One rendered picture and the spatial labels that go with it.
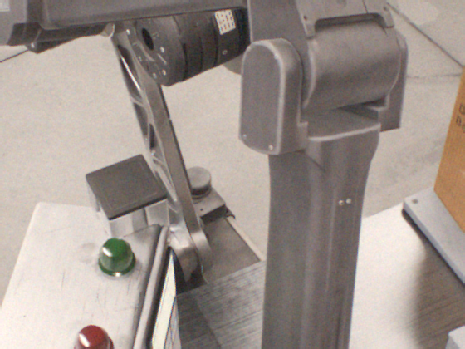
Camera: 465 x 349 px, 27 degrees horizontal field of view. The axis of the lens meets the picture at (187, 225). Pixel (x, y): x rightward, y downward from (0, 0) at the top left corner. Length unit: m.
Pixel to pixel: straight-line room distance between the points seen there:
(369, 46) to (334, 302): 0.17
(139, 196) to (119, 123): 2.14
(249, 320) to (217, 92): 1.55
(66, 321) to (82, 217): 0.09
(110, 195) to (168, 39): 0.62
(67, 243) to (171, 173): 1.29
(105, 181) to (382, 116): 0.20
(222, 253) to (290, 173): 1.57
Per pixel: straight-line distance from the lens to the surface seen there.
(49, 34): 0.93
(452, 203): 1.51
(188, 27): 1.29
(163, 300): 0.69
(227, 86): 2.91
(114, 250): 0.66
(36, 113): 2.89
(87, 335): 0.62
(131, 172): 0.70
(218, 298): 1.43
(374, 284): 1.46
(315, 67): 0.60
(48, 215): 0.71
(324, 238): 0.65
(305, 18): 0.61
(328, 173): 0.63
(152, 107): 1.91
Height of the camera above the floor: 2.02
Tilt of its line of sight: 52 degrees down
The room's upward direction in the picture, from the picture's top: 4 degrees counter-clockwise
